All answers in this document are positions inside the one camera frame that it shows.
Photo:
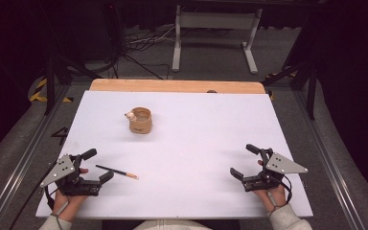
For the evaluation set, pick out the grey metal stand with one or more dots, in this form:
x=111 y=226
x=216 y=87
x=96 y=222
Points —
x=215 y=20

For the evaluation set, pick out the person's torso in light clothing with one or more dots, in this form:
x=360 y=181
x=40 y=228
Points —
x=172 y=225

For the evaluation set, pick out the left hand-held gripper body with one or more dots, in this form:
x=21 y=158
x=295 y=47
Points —
x=62 y=167

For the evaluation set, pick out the black tripod stand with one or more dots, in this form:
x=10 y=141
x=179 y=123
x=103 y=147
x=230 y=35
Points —
x=303 y=76
x=52 y=64

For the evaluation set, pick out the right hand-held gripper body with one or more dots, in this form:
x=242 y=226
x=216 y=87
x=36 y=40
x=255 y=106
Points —
x=284 y=165

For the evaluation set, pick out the tan cup with animal figure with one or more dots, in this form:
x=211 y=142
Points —
x=140 y=123

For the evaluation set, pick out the person's left hand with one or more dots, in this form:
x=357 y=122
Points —
x=66 y=204

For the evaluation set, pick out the wooden table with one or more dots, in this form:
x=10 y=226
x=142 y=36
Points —
x=175 y=86

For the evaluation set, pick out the aluminium floor rail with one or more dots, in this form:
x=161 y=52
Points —
x=329 y=166
x=19 y=169

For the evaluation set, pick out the person's right hand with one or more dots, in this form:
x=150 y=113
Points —
x=276 y=196

